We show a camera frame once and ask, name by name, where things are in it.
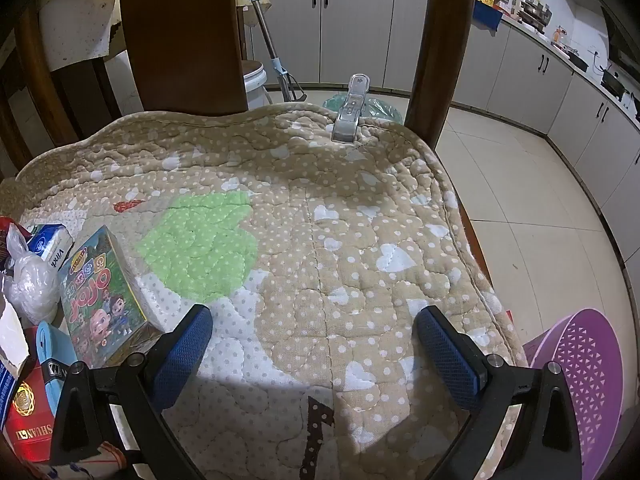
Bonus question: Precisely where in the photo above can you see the blue white tissue pack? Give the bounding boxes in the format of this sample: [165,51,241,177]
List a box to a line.
[27,223,76,261]

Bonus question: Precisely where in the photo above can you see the striped printed plastic bag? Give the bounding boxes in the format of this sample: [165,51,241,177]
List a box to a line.
[30,440,126,480]

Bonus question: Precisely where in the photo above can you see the clear plastic bag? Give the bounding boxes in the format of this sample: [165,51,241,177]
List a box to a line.
[5,224,62,325]

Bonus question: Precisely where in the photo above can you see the brown wooden chair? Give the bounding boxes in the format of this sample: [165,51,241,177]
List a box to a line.
[119,0,516,331]

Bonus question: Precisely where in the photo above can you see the green bag lined bin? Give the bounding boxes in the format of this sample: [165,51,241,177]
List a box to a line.
[322,92,405,126]

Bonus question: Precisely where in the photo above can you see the beige quilted heart blanket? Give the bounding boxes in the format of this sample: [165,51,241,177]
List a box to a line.
[0,102,528,480]

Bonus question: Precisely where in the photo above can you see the wooden condiment rack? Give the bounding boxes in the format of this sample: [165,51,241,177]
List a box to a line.
[520,0,552,31]

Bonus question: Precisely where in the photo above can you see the grey kitchen cabinets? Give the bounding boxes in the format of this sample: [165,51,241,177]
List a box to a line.
[250,0,640,261]

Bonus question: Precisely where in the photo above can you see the white torn paper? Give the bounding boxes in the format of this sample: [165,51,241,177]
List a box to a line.
[0,290,32,376]

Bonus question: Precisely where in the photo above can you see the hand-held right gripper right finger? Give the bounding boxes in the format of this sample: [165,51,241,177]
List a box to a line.
[416,305,585,480]

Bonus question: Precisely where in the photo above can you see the white plastic bucket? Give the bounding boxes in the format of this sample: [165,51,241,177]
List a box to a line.
[243,60,273,108]

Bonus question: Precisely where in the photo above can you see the dark wooden chair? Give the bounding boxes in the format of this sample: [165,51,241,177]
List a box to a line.
[0,0,121,171]

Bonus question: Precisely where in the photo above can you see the green cartoon card box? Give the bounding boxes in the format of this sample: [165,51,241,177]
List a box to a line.
[59,225,163,368]

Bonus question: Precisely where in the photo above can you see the black range hood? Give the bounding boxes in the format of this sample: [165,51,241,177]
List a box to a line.
[600,7,640,73]

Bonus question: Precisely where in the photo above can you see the black gas stove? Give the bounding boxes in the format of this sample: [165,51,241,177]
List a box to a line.
[600,67,632,103]

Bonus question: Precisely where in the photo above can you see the blue white small carton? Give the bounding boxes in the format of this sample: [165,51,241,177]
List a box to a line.
[0,360,18,428]

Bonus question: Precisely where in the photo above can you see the purple perforated plastic basket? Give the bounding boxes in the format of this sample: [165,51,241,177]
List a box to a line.
[522,308,626,480]

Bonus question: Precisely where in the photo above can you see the metal handled mop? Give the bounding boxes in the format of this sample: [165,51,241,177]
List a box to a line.
[239,0,307,106]

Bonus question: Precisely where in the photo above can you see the red box gold emblem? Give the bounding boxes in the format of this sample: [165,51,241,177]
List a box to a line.
[2,325,66,463]

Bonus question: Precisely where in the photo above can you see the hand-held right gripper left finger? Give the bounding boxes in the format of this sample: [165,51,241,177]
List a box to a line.
[49,304,214,480]

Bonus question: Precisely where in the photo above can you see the red snack packet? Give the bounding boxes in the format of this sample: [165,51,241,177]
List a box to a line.
[0,216,23,276]

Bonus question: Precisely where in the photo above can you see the blue hanging cloth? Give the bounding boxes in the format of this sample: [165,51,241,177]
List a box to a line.
[472,0,503,36]

